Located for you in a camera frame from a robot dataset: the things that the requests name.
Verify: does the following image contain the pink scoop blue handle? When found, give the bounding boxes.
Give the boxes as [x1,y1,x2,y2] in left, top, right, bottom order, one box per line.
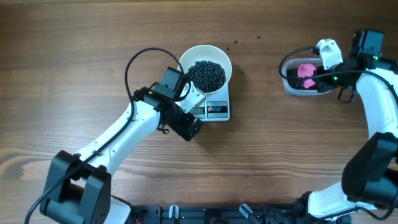
[297,63,317,89]

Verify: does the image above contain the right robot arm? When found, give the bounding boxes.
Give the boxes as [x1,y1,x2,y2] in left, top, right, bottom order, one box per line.
[293,29,397,223]

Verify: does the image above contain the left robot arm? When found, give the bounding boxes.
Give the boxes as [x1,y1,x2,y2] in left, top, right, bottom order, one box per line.
[39,84,206,223]

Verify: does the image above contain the white digital kitchen scale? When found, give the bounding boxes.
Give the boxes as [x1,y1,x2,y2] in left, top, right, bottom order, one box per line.
[185,82,230,122]

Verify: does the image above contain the black beans in bowl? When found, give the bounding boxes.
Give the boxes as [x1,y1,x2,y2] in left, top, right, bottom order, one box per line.
[187,60,226,93]

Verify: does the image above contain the white bowl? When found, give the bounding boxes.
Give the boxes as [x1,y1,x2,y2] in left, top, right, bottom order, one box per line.
[179,45,233,87]

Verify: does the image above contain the clear plastic container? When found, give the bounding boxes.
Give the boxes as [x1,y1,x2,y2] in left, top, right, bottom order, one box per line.
[282,58,330,96]

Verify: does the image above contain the left black cable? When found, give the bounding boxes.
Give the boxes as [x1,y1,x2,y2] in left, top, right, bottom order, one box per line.
[24,47,187,224]

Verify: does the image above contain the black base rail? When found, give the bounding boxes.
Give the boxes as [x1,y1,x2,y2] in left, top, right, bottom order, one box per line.
[124,203,352,224]

